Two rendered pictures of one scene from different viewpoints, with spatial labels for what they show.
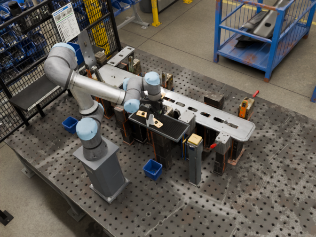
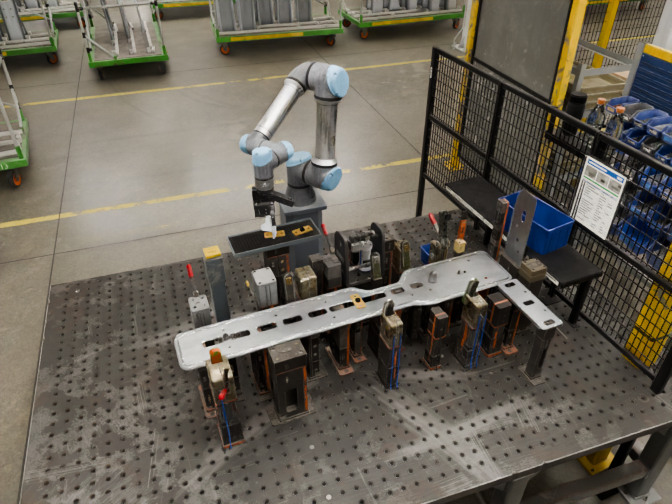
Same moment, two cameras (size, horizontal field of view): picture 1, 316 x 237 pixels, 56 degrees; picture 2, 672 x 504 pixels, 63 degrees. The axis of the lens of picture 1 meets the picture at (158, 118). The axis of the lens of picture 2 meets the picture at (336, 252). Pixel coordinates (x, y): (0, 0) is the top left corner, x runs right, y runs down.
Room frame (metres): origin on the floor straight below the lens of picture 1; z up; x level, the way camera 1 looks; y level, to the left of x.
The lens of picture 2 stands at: (2.31, -1.54, 2.44)
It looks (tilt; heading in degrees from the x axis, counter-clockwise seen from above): 36 degrees down; 116
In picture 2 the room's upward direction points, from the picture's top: straight up
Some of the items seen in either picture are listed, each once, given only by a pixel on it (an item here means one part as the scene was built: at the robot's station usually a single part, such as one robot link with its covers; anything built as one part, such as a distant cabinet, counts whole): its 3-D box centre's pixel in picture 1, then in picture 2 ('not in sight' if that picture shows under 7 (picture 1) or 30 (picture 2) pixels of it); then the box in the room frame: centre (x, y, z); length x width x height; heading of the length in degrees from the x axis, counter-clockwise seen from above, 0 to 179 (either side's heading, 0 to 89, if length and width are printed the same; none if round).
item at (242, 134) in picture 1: (163, 97); (354, 304); (1.66, -0.07, 1.00); 1.38 x 0.22 x 0.02; 49
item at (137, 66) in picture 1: (138, 77); (470, 331); (2.09, 0.12, 0.87); 0.12 x 0.09 x 0.35; 139
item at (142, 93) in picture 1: (135, 114); (359, 276); (1.57, 0.16, 0.94); 0.18 x 0.13 x 0.49; 49
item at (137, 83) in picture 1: (133, 86); (276, 153); (1.23, 0.10, 1.49); 0.11 x 0.11 x 0.08; 82
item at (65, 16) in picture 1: (66, 23); (597, 197); (2.41, 0.65, 1.30); 0.23 x 0.02 x 0.31; 139
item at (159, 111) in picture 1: (157, 105); (264, 200); (1.23, -0.01, 1.33); 0.09 x 0.08 x 0.12; 38
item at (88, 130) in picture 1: (88, 131); (300, 167); (1.16, 0.40, 1.27); 0.13 x 0.12 x 0.14; 172
